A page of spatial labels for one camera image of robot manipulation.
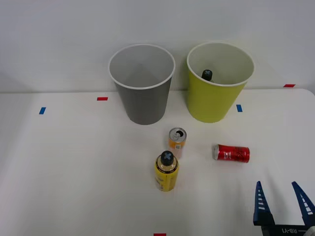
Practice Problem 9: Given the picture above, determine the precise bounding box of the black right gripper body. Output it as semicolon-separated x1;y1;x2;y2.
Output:
275;224;308;236

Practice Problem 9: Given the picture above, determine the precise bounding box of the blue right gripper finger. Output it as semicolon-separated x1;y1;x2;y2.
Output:
291;181;315;229
253;181;276;236

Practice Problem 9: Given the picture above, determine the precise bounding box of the green bottle with black cap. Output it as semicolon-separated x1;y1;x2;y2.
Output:
201;69;214;83

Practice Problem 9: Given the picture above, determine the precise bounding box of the red drink can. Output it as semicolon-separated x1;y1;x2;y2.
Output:
213;144;251;164

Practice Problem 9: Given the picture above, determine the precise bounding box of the yellow bottle with black cap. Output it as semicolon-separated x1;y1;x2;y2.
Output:
154;150;180;192

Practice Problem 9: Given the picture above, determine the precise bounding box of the orange drink can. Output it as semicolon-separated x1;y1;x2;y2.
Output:
168;127;188;159

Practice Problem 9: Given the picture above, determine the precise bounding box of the yellow-green plastic waste bin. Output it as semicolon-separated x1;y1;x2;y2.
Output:
186;42;255;124

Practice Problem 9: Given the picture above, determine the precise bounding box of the grey plastic waste bin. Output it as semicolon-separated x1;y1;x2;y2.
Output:
108;44;176;125

